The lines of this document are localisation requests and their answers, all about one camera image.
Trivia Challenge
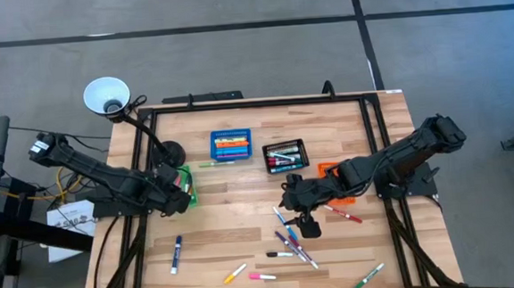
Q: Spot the blue thin marker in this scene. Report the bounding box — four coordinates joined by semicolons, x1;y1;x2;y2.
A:
271;204;300;243

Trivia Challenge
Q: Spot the maroon thin marker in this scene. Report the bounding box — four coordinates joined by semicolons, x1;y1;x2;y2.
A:
287;234;320;271

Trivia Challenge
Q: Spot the teal thin marker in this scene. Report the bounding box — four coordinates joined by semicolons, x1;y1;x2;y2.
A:
269;164;303;174

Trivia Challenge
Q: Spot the black power cable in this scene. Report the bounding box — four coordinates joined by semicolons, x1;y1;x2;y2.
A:
8;120;111;145

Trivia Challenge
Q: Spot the purple thin Expo marker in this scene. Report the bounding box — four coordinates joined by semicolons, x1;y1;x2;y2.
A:
274;228;308;264

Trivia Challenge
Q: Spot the black power strip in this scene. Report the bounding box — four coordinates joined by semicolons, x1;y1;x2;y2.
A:
161;89;245;105

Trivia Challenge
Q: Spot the yellow floor cable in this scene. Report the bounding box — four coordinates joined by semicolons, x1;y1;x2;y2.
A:
0;165;86;208

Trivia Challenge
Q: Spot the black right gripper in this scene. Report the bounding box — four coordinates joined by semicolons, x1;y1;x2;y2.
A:
278;172;344;242

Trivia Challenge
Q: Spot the dark blue Expo marker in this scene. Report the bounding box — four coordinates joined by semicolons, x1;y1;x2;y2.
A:
168;235;186;276

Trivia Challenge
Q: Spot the black stand base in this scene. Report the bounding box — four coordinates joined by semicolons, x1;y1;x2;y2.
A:
0;171;95;259

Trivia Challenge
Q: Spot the blue plastic basket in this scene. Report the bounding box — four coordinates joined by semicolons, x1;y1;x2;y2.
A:
208;128;254;162

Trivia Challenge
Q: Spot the black plastic basket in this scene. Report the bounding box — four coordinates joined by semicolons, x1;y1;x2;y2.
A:
261;137;311;176

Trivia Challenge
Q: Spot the white printed paper sheet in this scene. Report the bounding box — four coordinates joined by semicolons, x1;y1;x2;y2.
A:
45;199;99;264

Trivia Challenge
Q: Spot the orange highlighter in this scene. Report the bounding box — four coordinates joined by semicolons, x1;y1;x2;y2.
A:
215;140;250;149

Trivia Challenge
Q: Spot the yellow cap white marker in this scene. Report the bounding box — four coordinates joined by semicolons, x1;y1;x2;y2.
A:
221;262;249;284

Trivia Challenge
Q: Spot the pink Expo marker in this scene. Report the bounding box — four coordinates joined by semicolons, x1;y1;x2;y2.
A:
268;159;302;169

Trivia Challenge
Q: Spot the red thin marker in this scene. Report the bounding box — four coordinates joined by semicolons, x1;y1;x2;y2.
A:
322;202;364;226

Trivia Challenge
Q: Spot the black arch handle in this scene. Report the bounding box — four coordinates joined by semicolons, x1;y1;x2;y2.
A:
320;79;338;101

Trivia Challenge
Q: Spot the black desk lamp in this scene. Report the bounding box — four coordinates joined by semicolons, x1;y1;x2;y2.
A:
81;72;187;173

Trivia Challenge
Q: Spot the green plastic basket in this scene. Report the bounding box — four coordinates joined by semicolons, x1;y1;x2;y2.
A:
175;164;199;209

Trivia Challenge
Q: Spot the orange plastic basket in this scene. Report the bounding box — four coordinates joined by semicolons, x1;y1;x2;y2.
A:
316;160;357;207

